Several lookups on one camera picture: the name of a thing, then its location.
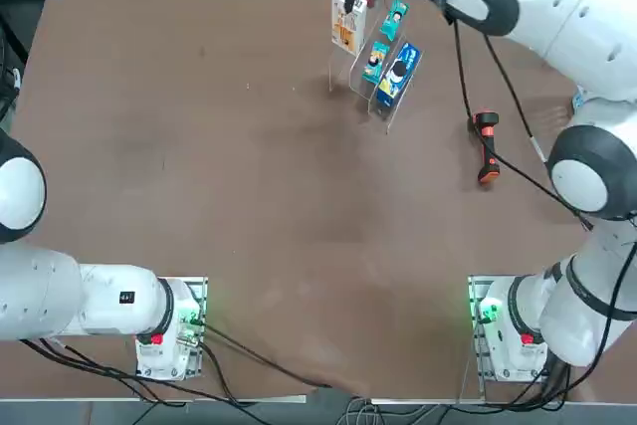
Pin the white yellow cookie box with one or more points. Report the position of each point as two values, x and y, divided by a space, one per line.
348 27

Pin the orange black barcode scanner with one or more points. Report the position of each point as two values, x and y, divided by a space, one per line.
487 146

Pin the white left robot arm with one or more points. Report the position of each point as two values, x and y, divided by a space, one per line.
99 300

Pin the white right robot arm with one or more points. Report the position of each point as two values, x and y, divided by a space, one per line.
572 22

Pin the light blue shopping basket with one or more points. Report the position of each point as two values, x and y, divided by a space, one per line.
577 99

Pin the teal snack packet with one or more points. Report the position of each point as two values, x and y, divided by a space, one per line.
375 62
395 19

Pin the clear acrylic stepped shelf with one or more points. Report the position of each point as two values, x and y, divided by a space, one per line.
343 71

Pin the blue Oreo cookie box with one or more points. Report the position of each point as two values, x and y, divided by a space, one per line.
398 74

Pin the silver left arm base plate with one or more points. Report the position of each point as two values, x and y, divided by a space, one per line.
199 290

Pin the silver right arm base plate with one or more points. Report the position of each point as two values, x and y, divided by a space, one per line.
475 345

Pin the aluminium table edge rail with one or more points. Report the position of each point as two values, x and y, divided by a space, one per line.
448 400
149 399

